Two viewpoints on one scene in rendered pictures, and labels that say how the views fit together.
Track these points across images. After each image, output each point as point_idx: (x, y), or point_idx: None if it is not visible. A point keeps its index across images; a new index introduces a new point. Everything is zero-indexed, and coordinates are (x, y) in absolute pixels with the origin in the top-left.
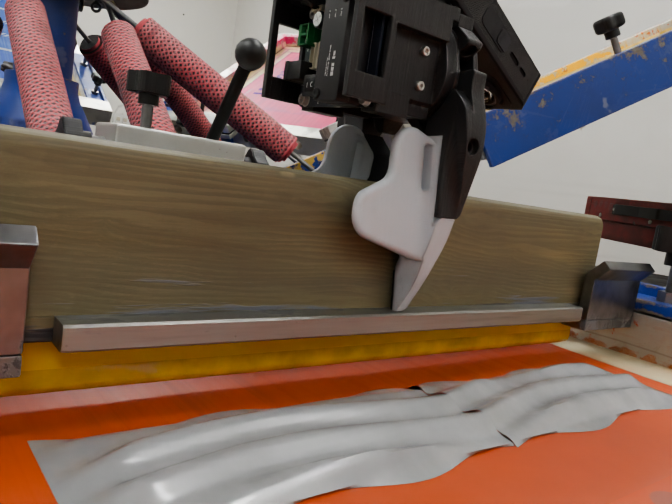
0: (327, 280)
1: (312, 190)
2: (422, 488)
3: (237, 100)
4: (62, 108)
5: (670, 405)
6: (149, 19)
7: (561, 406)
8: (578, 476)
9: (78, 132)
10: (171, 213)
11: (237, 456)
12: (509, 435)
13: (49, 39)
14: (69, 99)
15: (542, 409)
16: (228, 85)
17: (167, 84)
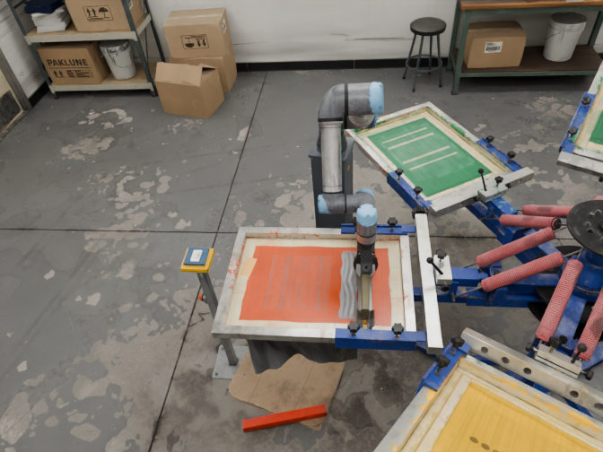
0: None
1: None
2: (339, 270)
3: (548, 306)
4: (488, 255)
5: (338, 312)
6: (572, 260)
7: (343, 291)
8: (334, 282)
9: (436, 252)
10: None
11: (347, 259)
12: (342, 282)
13: (525, 242)
14: (582, 269)
15: (344, 290)
16: (554, 299)
17: (437, 256)
